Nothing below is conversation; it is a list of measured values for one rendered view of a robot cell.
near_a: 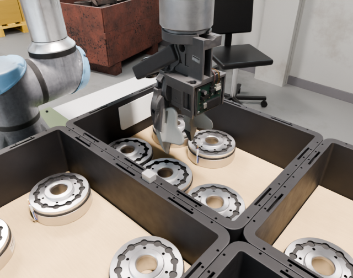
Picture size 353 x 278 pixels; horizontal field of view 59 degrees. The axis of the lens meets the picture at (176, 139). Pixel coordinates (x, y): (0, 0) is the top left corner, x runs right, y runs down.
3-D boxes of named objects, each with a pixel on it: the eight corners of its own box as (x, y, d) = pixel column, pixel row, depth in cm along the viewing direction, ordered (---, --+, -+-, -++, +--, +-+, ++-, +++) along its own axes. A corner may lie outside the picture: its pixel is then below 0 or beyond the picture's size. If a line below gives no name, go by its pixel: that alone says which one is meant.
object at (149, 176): (141, 178, 47) (140, 172, 47) (148, 174, 48) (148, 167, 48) (149, 183, 46) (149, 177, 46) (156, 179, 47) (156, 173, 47)
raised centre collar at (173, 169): (146, 174, 59) (146, 171, 59) (166, 162, 62) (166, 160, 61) (164, 187, 56) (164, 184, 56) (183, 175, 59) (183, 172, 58)
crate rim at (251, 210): (63, 133, 62) (61, 123, 61) (167, 86, 81) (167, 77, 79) (234, 247, 40) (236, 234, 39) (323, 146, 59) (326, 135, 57)
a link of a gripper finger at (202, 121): (208, 151, 56) (202, 111, 50) (185, 138, 60) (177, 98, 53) (219, 142, 57) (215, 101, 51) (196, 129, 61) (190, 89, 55)
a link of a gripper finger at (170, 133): (172, 169, 51) (182, 116, 47) (150, 153, 54) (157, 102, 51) (186, 164, 53) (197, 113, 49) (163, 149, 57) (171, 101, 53)
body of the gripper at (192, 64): (190, 123, 46) (192, 41, 39) (153, 103, 51) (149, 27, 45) (224, 107, 50) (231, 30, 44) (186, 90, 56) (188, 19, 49)
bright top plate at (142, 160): (92, 156, 64) (92, 154, 64) (126, 134, 71) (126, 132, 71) (130, 175, 59) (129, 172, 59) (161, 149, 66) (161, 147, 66)
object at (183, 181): (127, 175, 59) (127, 172, 59) (167, 154, 65) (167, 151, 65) (162, 204, 53) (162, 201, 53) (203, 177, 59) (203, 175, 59)
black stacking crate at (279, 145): (73, 170, 68) (63, 125, 61) (167, 118, 86) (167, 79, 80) (227, 288, 46) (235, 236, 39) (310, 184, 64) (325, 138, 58)
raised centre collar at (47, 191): (38, 193, 55) (37, 191, 54) (62, 178, 58) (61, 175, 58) (56, 205, 52) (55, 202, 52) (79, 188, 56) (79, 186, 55)
